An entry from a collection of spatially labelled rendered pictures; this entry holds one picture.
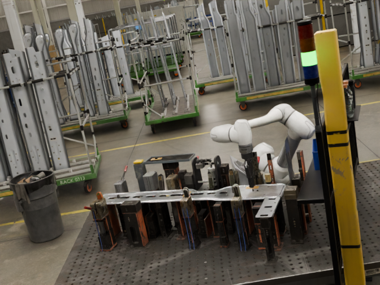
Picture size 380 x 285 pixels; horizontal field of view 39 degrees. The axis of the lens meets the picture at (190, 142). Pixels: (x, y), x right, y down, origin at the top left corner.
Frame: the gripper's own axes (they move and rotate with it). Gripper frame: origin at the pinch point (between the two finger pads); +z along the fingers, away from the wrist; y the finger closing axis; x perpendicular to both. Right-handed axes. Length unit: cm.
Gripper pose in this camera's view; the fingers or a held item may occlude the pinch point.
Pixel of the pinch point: (251, 181)
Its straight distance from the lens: 354.1
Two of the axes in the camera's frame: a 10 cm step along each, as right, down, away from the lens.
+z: 1.8, 9.5, 2.6
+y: -3.3, 3.1, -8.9
